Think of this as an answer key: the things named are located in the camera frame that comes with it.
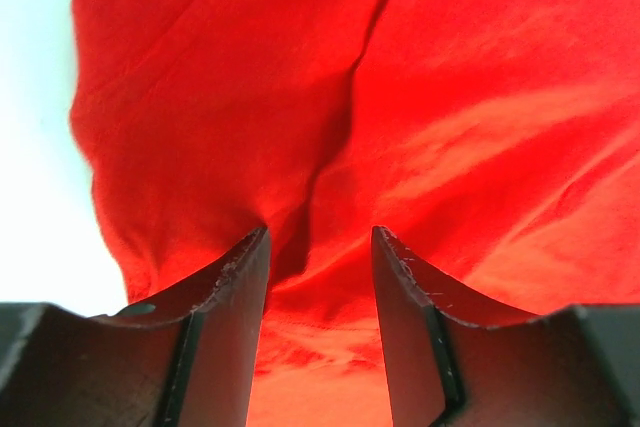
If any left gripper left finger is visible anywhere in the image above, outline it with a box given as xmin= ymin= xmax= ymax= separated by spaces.
xmin=1 ymin=228 xmax=271 ymax=426

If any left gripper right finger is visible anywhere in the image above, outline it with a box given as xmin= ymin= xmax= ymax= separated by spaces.
xmin=371 ymin=227 xmax=639 ymax=426

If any red t-shirt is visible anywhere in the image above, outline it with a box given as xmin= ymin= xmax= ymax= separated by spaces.
xmin=70 ymin=0 xmax=639 ymax=426

